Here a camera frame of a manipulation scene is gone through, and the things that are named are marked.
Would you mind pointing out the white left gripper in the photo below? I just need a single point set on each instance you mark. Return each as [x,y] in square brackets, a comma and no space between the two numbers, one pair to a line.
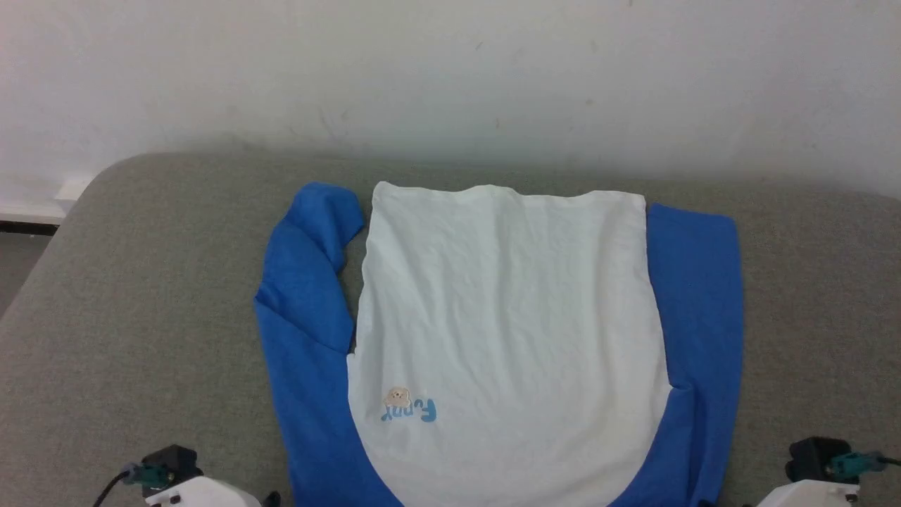
[204,494]

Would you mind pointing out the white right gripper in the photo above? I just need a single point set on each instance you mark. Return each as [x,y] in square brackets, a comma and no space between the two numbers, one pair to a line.
[809,495]

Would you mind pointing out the blue and white shirt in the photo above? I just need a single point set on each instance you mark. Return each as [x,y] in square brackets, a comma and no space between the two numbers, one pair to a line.
[507,317]

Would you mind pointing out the grey fabric sofa cushion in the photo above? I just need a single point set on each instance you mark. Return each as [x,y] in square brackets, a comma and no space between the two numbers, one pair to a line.
[141,317]

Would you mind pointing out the white skirting board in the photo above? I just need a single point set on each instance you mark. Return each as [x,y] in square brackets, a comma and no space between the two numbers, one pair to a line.
[35,208]

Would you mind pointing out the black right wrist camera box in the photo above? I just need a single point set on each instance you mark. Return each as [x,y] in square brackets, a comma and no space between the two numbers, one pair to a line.
[813,458]

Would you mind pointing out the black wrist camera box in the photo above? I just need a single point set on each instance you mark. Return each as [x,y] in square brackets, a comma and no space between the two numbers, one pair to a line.
[172,461]
[813,458]

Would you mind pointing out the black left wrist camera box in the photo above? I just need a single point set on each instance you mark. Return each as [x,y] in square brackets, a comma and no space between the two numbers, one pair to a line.
[172,461]

